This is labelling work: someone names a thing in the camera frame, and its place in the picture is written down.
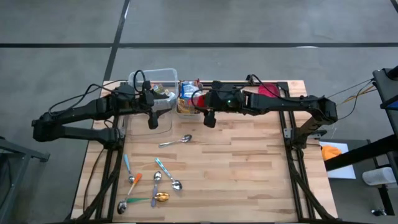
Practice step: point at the orange object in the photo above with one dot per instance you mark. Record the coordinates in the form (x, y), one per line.
(330, 152)

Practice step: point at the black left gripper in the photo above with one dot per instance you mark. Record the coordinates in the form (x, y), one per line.
(148, 101)

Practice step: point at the translucent plastic storage tub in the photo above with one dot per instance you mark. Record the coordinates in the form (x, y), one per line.
(164, 74)

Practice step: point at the plain silver metal spoon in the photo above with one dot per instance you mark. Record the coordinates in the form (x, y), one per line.
(186, 138)

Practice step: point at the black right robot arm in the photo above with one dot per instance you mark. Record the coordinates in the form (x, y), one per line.
(280, 104)

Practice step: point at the silver frame bracket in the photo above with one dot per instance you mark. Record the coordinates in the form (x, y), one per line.
(287, 133)

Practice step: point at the black metal bar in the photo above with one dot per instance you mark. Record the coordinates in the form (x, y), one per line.
(360, 154)

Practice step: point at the black aluminium table frame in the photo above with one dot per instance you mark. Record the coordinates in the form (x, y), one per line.
(109, 186)

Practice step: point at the blue and white snack bag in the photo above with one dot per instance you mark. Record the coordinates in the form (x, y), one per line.
(189, 90)

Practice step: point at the white paper sheet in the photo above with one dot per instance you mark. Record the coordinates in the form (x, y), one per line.
(345, 172)

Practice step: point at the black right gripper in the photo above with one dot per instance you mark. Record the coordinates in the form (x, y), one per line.
(227, 99)

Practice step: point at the white plastic basket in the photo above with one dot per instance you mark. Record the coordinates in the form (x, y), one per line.
(188, 115)

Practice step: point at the grey metal table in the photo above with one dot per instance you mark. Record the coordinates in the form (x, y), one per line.
(18, 155)

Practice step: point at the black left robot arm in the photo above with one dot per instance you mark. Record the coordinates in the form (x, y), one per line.
(77, 110)

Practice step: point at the white roll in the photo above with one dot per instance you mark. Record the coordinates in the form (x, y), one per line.
(377, 176)

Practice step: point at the yellow snack bag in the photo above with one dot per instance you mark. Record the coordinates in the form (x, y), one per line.
(185, 106)

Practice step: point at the black frame clamp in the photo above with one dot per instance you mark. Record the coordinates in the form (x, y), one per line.
(249, 79)

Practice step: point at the red and white snack bag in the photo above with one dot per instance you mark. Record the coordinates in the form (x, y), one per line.
(196, 82)

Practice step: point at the small black object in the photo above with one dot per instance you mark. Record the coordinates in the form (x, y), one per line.
(378, 212)

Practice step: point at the black equipment cart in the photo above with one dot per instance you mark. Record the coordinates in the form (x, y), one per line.
(388, 90)

